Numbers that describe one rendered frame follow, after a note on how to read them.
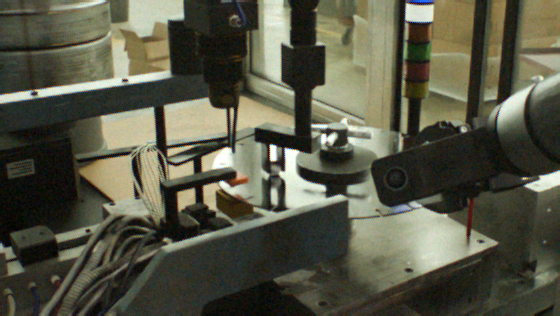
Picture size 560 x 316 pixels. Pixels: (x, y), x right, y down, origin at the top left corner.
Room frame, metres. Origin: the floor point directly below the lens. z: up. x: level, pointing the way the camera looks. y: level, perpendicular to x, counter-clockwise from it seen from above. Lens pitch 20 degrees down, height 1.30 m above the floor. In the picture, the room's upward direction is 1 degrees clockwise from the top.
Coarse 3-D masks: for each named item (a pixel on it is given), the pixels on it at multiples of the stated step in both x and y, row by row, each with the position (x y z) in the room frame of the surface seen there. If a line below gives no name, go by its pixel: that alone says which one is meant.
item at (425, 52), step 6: (408, 42) 1.15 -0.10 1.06; (408, 48) 1.15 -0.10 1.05; (414, 48) 1.14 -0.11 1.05; (420, 48) 1.14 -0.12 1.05; (426, 48) 1.15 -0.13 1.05; (408, 54) 1.15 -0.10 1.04; (414, 54) 1.14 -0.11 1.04; (420, 54) 1.14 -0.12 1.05; (426, 54) 1.15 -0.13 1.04; (414, 60) 1.14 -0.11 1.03; (420, 60) 1.14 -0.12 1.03; (426, 60) 1.15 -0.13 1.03
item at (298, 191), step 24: (240, 144) 0.96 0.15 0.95; (360, 144) 0.97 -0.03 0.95; (384, 144) 0.97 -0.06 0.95; (408, 144) 0.97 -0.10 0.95; (240, 168) 0.87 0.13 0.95; (288, 168) 0.87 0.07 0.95; (240, 192) 0.79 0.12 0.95; (264, 192) 0.79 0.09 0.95; (288, 192) 0.79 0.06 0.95; (312, 192) 0.79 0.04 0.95; (336, 192) 0.79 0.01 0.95; (360, 192) 0.80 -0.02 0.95; (360, 216) 0.73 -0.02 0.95
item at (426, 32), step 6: (408, 24) 1.15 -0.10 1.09; (414, 24) 1.15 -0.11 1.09; (420, 24) 1.14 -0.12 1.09; (426, 24) 1.15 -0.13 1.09; (408, 30) 1.15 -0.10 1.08; (414, 30) 1.15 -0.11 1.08; (420, 30) 1.14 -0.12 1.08; (426, 30) 1.15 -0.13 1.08; (408, 36) 1.15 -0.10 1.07; (414, 36) 1.15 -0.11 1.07; (420, 36) 1.14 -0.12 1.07; (426, 36) 1.15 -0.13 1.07; (414, 42) 1.14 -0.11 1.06; (420, 42) 1.14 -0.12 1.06; (426, 42) 1.15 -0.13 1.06
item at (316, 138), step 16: (304, 96) 0.81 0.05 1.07; (304, 112) 0.81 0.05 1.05; (256, 128) 0.84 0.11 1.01; (272, 128) 0.84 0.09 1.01; (288, 128) 0.84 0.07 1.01; (304, 128) 0.81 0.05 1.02; (272, 144) 0.83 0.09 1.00; (288, 144) 0.82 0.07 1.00; (304, 144) 0.81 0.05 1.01; (320, 144) 0.82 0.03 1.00
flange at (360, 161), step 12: (348, 144) 0.90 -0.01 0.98; (300, 156) 0.89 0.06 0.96; (312, 156) 0.89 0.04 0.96; (324, 156) 0.87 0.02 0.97; (336, 156) 0.87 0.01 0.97; (348, 156) 0.87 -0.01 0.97; (360, 156) 0.89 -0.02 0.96; (372, 156) 0.89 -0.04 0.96; (300, 168) 0.86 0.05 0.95; (312, 168) 0.85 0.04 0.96; (324, 168) 0.85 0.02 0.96; (336, 168) 0.85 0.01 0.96; (348, 168) 0.85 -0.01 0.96; (360, 168) 0.85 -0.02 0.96
